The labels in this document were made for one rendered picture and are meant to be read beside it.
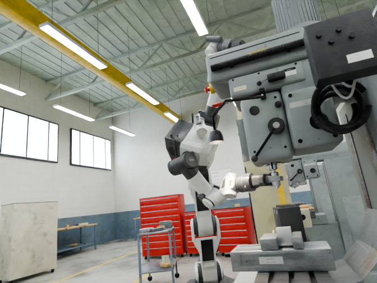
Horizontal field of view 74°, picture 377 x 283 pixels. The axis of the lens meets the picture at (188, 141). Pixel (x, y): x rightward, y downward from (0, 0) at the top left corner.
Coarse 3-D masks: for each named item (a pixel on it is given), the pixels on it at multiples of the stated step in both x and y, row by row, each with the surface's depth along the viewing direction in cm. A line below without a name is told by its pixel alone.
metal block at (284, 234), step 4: (276, 228) 97; (280, 228) 96; (284, 228) 95; (288, 228) 94; (280, 232) 95; (284, 232) 94; (288, 232) 94; (280, 236) 94; (284, 236) 94; (288, 236) 93; (280, 240) 94; (284, 240) 94; (288, 240) 93; (280, 244) 94; (284, 244) 93; (288, 244) 93; (292, 244) 92
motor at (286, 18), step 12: (276, 0) 127; (288, 0) 121; (300, 0) 118; (312, 0) 120; (276, 12) 128; (288, 12) 120; (300, 12) 117; (312, 12) 117; (276, 24) 130; (288, 24) 120; (300, 24) 116
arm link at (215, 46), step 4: (208, 36) 142; (212, 36) 141; (216, 36) 139; (220, 36) 138; (208, 40) 143; (212, 40) 141; (216, 40) 139; (220, 40) 139; (212, 44) 143; (216, 44) 142; (220, 44) 139; (208, 48) 143; (212, 48) 142; (216, 48) 143; (220, 48) 140; (208, 52) 144; (212, 52) 142
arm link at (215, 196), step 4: (212, 188) 153; (216, 188) 151; (212, 192) 150; (216, 192) 144; (208, 196) 148; (212, 196) 148; (216, 196) 142; (220, 196) 138; (212, 200) 146; (216, 200) 144; (220, 200) 141; (224, 200) 142; (216, 204) 147
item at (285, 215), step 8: (280, 208) 142; (288, 208) 141; (296, 208) 140; (280, 216) 141; (288, 216) 140; (296, 216) 139; (280, 224) 142; (288, 224) 139; (296, 224) 139; (304, 232) 137; (304, 240) 136
